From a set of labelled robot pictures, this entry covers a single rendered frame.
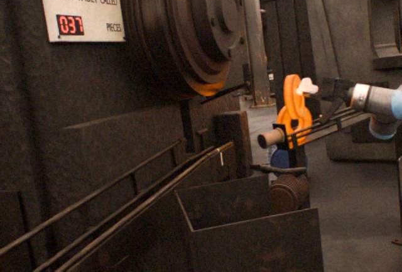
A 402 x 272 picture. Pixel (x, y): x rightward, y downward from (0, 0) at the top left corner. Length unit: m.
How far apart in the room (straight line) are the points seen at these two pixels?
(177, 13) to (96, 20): 0.21
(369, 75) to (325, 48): 0.44
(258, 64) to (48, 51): 9.32
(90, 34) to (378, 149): 3.18
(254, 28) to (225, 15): 8.99
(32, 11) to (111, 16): 0.23
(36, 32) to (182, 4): 0.37
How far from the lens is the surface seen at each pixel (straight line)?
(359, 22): 3.94
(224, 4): 1.30
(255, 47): 10.26
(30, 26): 1.08
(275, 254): 0.73
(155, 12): 1.18
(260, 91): 10.28
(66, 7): 1.09
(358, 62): 3.94
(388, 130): 1.65
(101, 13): 1.18
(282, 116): 1.75
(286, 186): 1.59
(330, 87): 1.56
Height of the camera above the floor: 0.95
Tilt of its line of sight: 8 degrees down
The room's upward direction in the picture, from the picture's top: 7 degrees counter-clockwise
